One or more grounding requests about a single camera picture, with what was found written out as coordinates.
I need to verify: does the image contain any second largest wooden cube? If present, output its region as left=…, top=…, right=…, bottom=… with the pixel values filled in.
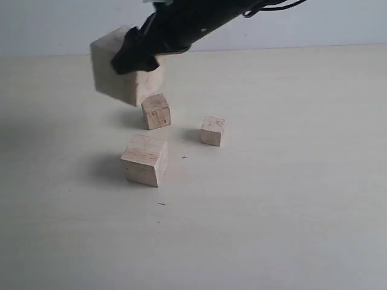
left=120, top=134, right=169, bottom=188

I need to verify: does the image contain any black cable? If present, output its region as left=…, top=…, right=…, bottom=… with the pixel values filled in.
left=241, top=0, right=309, bottom=18

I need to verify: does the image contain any smallest wooden cube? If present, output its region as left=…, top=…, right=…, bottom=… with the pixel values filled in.
left=200, top=116, right=226, bottom=147

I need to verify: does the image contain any third largest wooden cube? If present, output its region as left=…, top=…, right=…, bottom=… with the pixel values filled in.
left=141, top=94, right=171, bottom=130

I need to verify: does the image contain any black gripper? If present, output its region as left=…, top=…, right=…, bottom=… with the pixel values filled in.
left=111, top=1, right=260, bottom=75

